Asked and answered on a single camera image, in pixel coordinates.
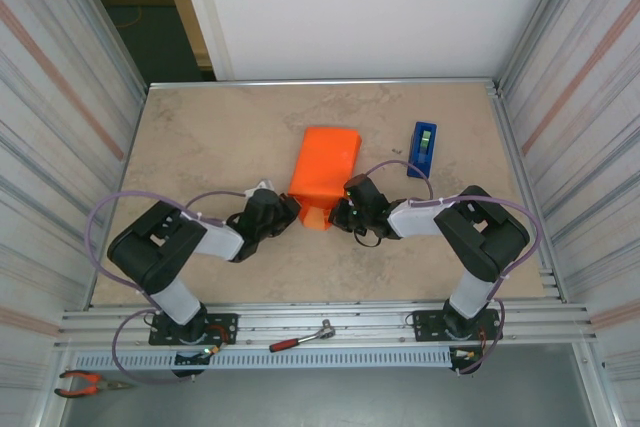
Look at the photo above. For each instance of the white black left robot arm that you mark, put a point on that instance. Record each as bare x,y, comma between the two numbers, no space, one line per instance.
220,242

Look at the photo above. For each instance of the white door frame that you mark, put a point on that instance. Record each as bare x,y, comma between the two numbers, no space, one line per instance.
205,12

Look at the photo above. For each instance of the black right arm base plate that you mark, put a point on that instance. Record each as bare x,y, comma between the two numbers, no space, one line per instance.
425,322

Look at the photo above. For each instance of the aluminium side frame rail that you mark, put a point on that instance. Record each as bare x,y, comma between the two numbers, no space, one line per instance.
117,167
520,167

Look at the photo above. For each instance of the wide aluminium frame rail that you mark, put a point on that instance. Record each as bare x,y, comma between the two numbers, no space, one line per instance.
300,312

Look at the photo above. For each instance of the green clear tape roll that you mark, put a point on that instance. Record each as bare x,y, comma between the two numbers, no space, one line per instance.
426,139

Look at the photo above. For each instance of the thin aluminium frame rail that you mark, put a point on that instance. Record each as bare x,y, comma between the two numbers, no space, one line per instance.
325,82

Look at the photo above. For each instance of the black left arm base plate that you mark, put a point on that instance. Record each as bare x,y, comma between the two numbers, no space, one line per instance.
227,322

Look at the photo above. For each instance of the blue tape dispenser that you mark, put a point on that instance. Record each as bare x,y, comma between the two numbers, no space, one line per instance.
429,128

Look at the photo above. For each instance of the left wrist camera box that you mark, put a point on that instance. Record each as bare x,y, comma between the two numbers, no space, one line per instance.
262,186

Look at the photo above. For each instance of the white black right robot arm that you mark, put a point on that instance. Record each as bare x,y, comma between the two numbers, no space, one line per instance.
415,219

